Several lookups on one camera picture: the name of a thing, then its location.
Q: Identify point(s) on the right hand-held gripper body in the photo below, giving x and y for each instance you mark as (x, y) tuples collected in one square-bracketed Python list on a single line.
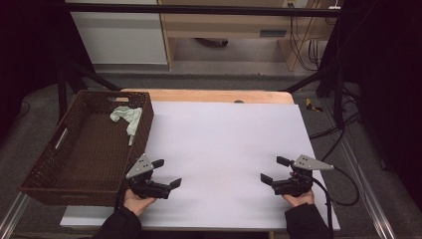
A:
[(297, 182)]

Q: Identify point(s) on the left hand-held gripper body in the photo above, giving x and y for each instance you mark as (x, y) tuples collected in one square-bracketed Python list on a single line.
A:
[(142, 186)]

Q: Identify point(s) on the light green baby shirt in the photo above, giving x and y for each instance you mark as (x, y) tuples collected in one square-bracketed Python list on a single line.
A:
[(127, 116)]

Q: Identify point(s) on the brown woven basket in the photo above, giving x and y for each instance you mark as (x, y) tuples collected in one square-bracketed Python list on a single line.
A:
[(93, 149)]

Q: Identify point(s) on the person's right hand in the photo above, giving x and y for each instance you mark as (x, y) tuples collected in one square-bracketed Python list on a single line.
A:
[(300, 199)]

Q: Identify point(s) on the person's left hand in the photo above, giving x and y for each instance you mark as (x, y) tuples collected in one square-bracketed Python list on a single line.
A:
[(136, 203)]

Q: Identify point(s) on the white table cover sheet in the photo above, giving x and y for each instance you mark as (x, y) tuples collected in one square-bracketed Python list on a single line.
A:
[(225, 142)]

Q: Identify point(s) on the yellow black tape piece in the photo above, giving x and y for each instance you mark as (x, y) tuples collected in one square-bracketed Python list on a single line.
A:
[(312, 105)]

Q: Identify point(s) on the black metal stand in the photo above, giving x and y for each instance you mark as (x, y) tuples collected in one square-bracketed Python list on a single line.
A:
[(337, 99), (62, 89)]

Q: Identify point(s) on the black curtain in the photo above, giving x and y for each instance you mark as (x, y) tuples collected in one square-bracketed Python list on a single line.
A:
[(30, 49), (388, 83)]

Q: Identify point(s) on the white cabinet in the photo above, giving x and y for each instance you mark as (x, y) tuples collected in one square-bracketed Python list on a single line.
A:
[(119, 36)]

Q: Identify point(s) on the light wooden desk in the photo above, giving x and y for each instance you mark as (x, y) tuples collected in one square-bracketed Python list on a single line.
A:
[(225, 23)]

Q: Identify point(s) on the aluminium rail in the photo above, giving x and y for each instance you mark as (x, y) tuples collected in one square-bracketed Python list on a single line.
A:
[(368, 192), (13, 215)]

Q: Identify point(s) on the black horizontal frame bar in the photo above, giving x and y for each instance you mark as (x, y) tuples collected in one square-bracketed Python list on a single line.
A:
[(199, 9)]

